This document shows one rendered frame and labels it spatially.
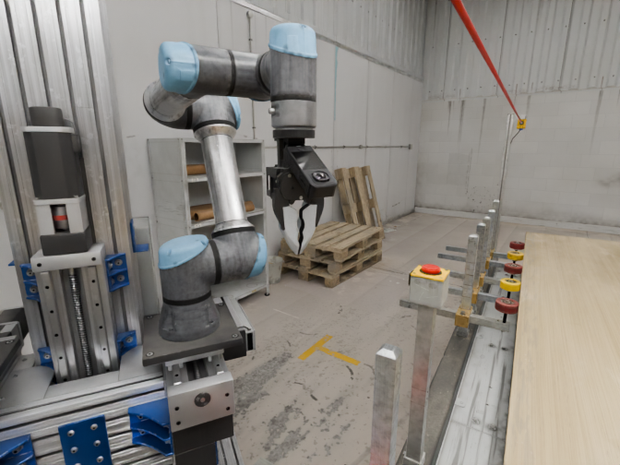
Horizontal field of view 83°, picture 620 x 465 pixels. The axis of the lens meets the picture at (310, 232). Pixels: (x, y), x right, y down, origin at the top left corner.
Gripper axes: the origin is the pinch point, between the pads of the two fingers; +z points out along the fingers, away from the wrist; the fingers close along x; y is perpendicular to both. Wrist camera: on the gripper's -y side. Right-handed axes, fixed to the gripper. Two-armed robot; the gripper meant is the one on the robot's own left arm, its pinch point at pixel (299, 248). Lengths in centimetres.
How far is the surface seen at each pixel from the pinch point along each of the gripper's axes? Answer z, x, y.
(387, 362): 16.3, -9.3, -14.4
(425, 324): 21.7, -30.8, 0.2
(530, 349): 42, -76, 4
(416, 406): 44, -31, 1
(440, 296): 13.6, -31.0, -3.2
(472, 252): 24, -92, 41
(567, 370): 42, -75, -7
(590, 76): -134, -673, 333
